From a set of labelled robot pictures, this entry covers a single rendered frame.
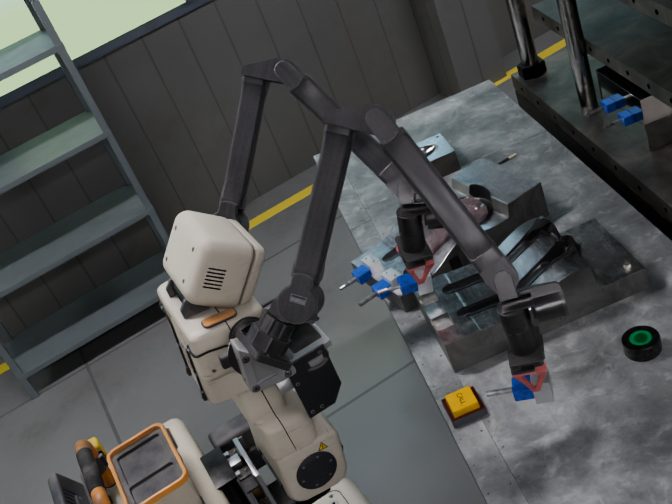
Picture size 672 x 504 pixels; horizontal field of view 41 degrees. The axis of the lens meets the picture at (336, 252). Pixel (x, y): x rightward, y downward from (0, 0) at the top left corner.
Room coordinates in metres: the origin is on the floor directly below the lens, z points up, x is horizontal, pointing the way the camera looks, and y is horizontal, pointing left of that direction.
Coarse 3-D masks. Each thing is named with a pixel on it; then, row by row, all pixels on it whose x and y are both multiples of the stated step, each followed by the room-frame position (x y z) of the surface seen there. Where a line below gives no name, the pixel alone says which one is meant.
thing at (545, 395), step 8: (528, 376) 1.36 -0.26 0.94; (536, 376) 1.33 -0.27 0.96; (512, 384) 1.35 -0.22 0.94; (520, 384) 1.34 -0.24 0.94; (544, 384) 1.31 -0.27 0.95; (488, 392) 1.37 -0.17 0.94; (496, 392) 1.36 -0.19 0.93; (504, 392) 1.35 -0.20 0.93; (512, 392) 1.34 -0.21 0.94; (520, 392) 1.33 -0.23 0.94; (528, 392) 1.32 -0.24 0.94; (536, 392) 1.32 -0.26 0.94; (544, 392) 1.31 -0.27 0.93; (552, 392) 1.31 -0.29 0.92; (520, 400) 1.33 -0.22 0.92; (536, 400) 1.32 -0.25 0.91; (544, 400) 1.31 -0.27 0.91; (552, 400) 1.31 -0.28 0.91
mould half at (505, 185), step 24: (480, 168) 2.25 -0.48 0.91; (504, 168) 2.20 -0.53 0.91; (456, 192) 2.24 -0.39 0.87; (504, 192) 2.08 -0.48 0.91; (528, 192) 2.04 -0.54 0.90; (504, 216) 2.03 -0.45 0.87; (528, 216) 2.04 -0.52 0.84; (384, 240) 2.18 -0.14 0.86; (360, 264) 2.12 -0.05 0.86; (384, 264) 2.07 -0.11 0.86
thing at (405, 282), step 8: (416, 272) 1.80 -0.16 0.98; (400, 280) 1.80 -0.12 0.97; (408, 280) 1.80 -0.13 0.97; (384, 288) 1.80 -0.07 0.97; (392, 288) 1.80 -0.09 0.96; (400, 288) 1.80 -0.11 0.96; (408, 288) 1.78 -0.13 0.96; (416, 288) 1.78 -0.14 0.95; (424, 288) 1.78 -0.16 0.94; (432, 288) 1.78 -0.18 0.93
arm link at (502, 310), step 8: (520, 296) 1.35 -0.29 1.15; (528, 296) 1.33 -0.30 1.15; (504, 304) 1.34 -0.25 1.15; (512, 304) 1.33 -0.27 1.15; (520, 304) 1.33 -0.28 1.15; (528, 304) 1.32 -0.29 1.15; (504, 312) 1.33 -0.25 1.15; (512, 312) 1.32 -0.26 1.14; (520, 312) 1.31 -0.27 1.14; (528, 312) 1.32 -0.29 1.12; (504, 320) 1.32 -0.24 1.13; (512, 320) 1.31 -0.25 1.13; (520, 320) 1.31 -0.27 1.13; (528, 320) 1.32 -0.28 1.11; (504, 328) 1.33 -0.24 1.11; (512, 328) 1.32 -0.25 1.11; (520, 328) 1.31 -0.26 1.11; (528, 328) 1.31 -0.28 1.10
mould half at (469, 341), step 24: (504, 240) 1.88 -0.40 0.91; (552, 240) 1.76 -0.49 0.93; (576, 240) 1.82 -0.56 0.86; (600, 240) 1.78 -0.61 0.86; (528, 264) 1.74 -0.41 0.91; (552, 264) 1.68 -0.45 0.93; (576, 264) 1.64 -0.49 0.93; (600, 264) 1.70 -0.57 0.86; (480, 288) 1.76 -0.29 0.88; (576, 288) 1.62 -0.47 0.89; (600, 288) 1.62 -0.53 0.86; (624, 288) 1.62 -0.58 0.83; (432, 312) 1.75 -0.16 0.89; (456, 312) 1.71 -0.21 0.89; (480, 312) 1.68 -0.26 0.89; (576, 312) 1.62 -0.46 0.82; (456, 336) 1.63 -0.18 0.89; (480, 336) 1.62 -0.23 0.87; (504, 336) 1.62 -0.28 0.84; (456, 360) 1.61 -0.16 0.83; (480, 360) 1.62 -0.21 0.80
